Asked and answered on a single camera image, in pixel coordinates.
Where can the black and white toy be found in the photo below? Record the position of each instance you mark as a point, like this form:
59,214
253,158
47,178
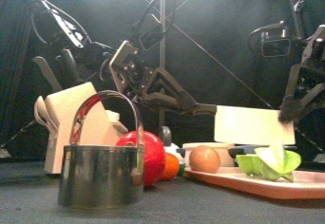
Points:
166,136

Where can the black toy pan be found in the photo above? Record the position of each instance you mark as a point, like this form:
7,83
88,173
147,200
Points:
244,150

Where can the red toy tomato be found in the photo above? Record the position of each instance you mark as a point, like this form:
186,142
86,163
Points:
153,158

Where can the green toy star fruit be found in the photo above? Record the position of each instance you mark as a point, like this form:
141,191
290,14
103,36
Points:
269,163

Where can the beige knife block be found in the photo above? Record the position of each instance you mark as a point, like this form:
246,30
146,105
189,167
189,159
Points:
71,114

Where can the brown toy egg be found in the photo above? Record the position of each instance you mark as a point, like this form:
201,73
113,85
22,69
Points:
205,159

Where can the orange toy fruit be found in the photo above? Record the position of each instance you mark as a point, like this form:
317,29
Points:
170,167

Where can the white toy bowl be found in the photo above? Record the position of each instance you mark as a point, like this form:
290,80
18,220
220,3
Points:
224,152

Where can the small green toy piece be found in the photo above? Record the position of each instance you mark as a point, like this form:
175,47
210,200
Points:
181,170

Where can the white utensil on block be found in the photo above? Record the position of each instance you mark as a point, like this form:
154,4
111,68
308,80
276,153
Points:
42,110

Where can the pink tray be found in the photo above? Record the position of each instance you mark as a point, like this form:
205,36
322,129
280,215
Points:
254,183

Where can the vertical metal frame pole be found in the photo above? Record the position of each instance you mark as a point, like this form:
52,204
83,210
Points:
162,53

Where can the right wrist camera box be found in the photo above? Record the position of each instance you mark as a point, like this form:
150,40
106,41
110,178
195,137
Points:
276,46

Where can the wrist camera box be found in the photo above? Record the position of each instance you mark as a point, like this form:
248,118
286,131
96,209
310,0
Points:
276,46
151,36

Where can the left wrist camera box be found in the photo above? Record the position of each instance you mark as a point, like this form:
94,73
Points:
151,36

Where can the grey frame foot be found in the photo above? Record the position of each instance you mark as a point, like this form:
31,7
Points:
320,158
4,153

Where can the black frame post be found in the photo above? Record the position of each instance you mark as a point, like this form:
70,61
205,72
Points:
298,6

